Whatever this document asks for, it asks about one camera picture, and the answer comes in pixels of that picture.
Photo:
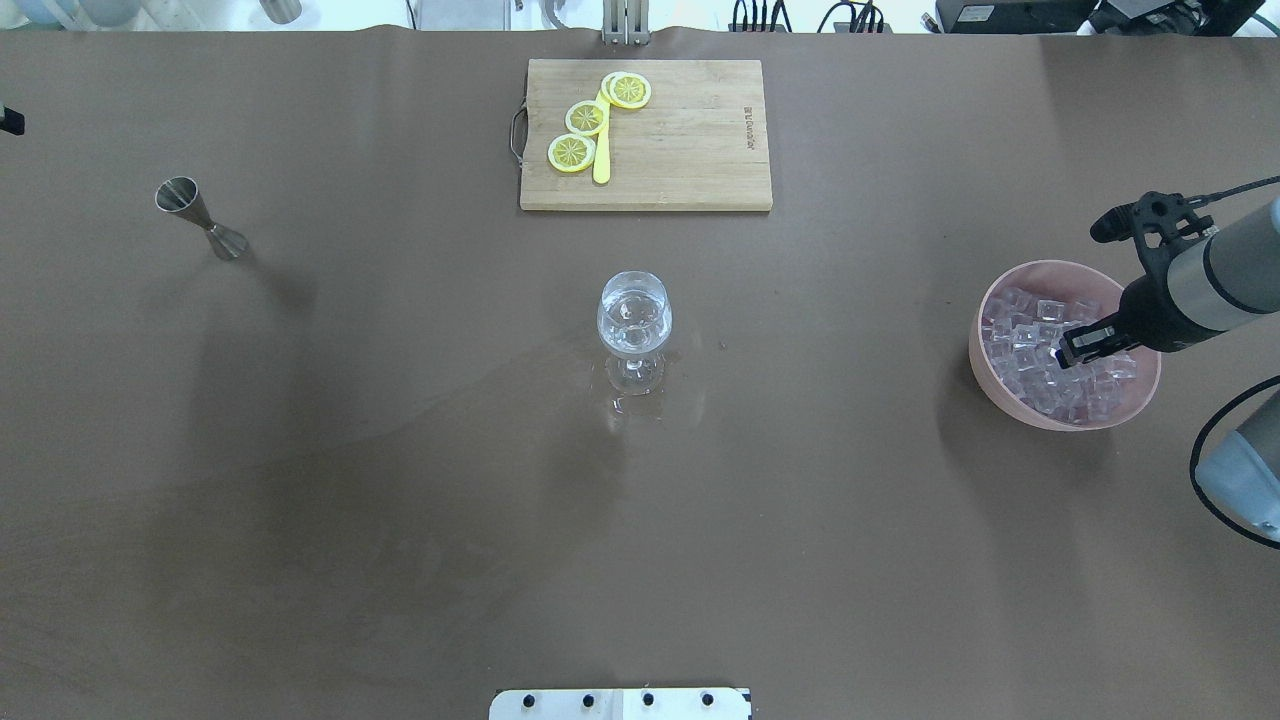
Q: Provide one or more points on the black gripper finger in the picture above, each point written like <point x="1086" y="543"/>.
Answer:
<point x="12" y="121"/>

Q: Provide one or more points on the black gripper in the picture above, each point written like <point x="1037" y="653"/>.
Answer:
<point x="1150" y="312"/>

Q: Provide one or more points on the steel double jigger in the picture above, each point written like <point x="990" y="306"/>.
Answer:
<point x="181" y="197"/>

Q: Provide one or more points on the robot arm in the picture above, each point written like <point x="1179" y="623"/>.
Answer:
<point x="1199" y="282"/>

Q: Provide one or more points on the pink bowl of ice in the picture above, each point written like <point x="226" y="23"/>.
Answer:
<point x="1019" y="340"/>

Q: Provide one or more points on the clear wine glass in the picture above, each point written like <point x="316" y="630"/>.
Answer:
<point x="633" y="321"/>

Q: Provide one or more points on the bamboo cutting board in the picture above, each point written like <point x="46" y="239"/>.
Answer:
<point x="700" y="144"/>

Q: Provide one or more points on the yellow plastic stick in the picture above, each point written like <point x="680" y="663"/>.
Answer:
<point x="601" y="171"/>

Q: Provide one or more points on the far lemon slice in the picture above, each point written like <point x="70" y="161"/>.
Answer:
<point x="631" y="91"/>

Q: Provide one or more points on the middle lemon slice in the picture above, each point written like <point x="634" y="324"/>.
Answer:
<point x="587" y="118"/>

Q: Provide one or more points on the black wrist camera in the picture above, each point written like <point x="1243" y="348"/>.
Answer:
<point x="1161" y="226"/>

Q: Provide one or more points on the lemon slice near handle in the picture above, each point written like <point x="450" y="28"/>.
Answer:
<point x="571" y="153"/>

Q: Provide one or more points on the aluminium frame post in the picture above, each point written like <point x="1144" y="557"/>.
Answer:
<point x="626" y="23"/>

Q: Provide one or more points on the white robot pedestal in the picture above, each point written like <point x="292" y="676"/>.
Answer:
<point x="623" y="703"/>

